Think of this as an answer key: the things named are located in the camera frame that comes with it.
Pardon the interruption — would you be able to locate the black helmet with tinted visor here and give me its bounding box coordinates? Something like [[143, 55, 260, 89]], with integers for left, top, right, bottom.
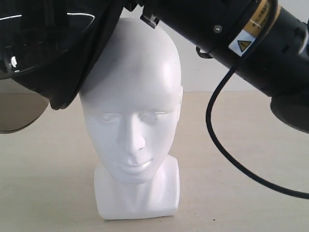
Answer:
[[0, 0, 125, 134]]

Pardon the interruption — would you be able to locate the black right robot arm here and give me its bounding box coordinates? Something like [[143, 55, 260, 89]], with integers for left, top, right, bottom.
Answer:
[[139, 0, 309, 132]]

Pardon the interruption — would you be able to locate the white mannequin head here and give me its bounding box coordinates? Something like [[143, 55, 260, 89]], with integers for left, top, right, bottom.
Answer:
[[79, 18, 183, 220]]

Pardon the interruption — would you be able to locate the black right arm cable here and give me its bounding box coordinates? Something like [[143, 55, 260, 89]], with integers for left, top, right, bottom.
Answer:
[[196, 0, 309, 200]]

